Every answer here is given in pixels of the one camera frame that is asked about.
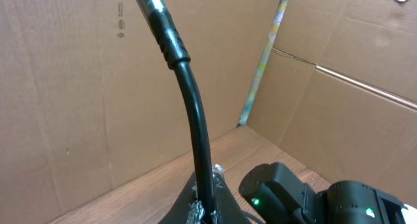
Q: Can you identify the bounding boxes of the cardboard wall panel left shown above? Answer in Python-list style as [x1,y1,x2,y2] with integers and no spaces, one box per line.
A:
[1,0,280,223]

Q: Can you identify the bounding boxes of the cardboard wall panel right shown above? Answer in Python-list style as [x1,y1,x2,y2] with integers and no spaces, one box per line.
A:
[247,0,416,205]

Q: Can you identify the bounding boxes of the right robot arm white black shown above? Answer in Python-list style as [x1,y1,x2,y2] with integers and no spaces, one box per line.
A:
[239,162,416,224]

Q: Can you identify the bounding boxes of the cardboard wall panel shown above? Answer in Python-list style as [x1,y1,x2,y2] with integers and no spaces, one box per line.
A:
[247,0,416,205]
[1,0,280,223]

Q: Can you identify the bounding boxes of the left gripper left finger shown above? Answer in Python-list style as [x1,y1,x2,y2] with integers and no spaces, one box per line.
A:
[158,172,197,224]

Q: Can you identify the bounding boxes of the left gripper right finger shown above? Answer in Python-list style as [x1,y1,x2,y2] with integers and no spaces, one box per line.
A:
[212,164,251,224]

